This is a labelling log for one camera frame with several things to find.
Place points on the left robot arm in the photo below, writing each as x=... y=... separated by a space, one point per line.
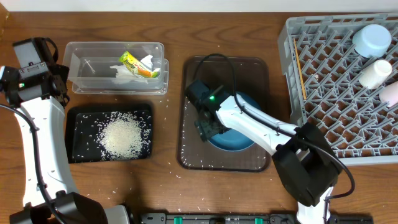
x=37 y=95

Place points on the black plastic tray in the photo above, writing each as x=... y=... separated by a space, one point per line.
x=82 y=128

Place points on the grey dishwasher rack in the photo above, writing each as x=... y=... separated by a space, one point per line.
x=358 y=126

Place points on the light blue bowl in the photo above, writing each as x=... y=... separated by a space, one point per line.
x=372 y=41

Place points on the white tissue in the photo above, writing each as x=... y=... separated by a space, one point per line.
x=124 y=75

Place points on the white rice pile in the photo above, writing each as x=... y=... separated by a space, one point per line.
x=123 y=136

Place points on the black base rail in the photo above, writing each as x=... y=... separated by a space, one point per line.
x=162 y=218

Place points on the pink cup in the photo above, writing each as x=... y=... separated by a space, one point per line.
x=389 y=94

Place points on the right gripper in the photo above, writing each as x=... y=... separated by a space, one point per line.
x=207 y=127

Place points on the white paper cup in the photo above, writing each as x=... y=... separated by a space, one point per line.
x=375 y=74

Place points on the yellow green snack wrapper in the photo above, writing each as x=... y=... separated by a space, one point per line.
x=137 y=67

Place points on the clear plastic bin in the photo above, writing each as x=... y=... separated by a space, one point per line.
x=90 y=72

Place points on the brown serving tray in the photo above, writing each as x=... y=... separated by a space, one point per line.
x=252 y=78

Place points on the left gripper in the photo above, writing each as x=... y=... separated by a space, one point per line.
x=61 y=74

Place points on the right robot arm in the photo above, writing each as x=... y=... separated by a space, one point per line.
x=305 y=162

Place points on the wooden chopstick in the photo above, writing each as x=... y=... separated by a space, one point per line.
x=299 y=70

